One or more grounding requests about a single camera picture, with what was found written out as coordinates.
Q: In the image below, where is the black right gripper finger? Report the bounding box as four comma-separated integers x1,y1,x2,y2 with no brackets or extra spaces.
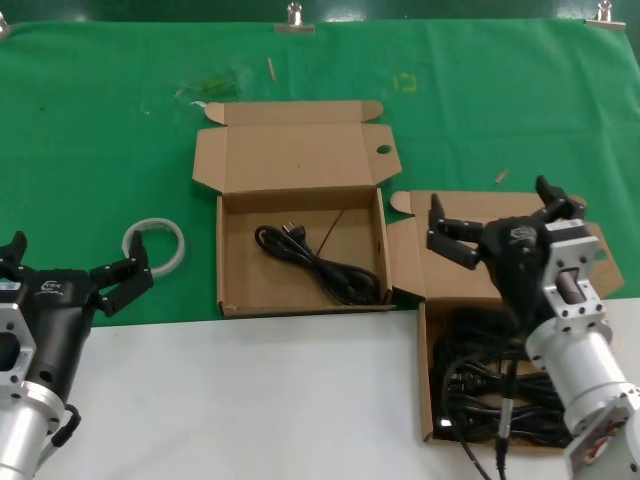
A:
535,174,587,224
426,193,484,271

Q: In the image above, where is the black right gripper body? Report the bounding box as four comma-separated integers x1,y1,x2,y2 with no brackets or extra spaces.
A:
479,214,561,334

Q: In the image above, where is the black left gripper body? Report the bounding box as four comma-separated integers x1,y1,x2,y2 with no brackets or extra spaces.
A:
22,268,97,401

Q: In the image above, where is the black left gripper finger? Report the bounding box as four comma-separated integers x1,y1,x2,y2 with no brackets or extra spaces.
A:
0,231,31,281
90,230,155,319

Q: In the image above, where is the open brown cardboard box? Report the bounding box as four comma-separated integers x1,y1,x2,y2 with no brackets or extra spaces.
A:
191,99,403,318
387,189,626,444

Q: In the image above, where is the translucent white tape roll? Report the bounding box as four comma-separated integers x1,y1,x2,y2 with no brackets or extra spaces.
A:
121,217,187,277

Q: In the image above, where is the green table cloth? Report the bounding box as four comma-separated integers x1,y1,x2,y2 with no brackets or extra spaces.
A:
0,18,640,330

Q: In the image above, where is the clear plastic wrapper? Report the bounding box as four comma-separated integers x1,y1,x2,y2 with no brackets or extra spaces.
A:
173,67,251,101

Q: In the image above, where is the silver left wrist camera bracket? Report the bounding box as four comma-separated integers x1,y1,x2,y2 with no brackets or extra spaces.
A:
0,280,39,389

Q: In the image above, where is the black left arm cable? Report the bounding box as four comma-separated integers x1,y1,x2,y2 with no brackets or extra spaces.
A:
49,403,82,449

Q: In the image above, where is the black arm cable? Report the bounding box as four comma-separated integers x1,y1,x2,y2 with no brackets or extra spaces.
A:
442,339,526,480
49,403,82,449

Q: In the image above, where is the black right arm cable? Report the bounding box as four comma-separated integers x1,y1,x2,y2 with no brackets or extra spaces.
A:
442,339,526,480

